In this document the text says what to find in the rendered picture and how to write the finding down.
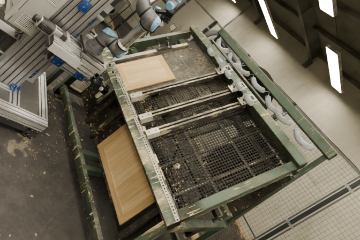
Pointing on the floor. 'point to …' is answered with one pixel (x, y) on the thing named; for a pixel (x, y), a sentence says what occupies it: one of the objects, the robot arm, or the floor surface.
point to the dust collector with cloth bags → (118, 8)
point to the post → (53, 75)
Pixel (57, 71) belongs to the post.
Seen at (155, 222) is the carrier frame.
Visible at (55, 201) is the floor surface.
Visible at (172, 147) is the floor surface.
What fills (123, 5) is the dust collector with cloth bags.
